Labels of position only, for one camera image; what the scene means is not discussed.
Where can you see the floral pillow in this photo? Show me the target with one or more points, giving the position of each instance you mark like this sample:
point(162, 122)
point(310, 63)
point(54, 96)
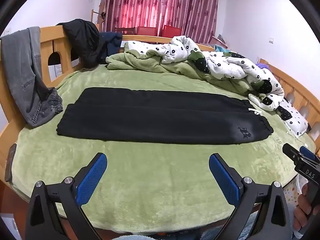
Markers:
point(292, 120)

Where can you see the grey jeans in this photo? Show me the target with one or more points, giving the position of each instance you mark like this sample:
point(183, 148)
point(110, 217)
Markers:
point(22, 75)

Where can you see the person's right hand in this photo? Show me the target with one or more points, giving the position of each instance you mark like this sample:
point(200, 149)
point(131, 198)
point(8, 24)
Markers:
point(302, 210)

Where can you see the star printed sheet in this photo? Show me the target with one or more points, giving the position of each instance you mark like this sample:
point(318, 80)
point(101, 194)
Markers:
point(291, 192)

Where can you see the black pants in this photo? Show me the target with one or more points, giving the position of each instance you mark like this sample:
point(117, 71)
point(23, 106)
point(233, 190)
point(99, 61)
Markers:
point(150, 120)

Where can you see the teal item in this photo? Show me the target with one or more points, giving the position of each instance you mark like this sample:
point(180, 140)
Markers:
point(221, 48)

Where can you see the wooden coat rack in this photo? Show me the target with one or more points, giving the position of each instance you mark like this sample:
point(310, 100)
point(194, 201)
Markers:
point(93, 17)

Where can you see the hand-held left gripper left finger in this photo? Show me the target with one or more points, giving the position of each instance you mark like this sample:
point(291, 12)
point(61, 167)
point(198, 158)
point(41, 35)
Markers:
point(92, 177)

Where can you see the red chair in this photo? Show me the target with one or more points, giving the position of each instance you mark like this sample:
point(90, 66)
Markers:
point(172, 31)
point(147, 31)

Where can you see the black jacket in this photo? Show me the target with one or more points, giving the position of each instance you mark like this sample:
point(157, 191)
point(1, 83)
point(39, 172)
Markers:
point(82, 40)

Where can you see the white drawer cabinet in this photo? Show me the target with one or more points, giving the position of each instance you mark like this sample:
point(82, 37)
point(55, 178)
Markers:
point(57, 71)

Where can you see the purple item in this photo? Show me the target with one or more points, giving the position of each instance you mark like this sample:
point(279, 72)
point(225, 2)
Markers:
point(263, 66)

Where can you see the red flowered curtain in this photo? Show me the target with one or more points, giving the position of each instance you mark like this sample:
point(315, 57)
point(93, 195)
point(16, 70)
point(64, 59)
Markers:
point(150, 5)

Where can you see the navy garment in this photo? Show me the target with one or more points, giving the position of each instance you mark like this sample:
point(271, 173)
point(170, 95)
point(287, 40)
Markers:
point(110, 45)

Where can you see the white floral quilt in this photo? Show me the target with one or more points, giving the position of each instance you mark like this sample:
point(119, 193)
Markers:
point(225, 65)

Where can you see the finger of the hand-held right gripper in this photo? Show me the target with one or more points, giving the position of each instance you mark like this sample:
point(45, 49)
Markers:
point(308, 153)
point(291, 152)

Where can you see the wooden bed frame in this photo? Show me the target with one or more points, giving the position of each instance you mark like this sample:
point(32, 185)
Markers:
point(62, 47)

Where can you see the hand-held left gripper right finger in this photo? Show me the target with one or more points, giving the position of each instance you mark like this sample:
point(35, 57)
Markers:
point(222, 177)

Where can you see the green fleece blanket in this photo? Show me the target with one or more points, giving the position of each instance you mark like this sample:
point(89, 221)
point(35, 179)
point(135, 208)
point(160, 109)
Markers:
point(150, 180)

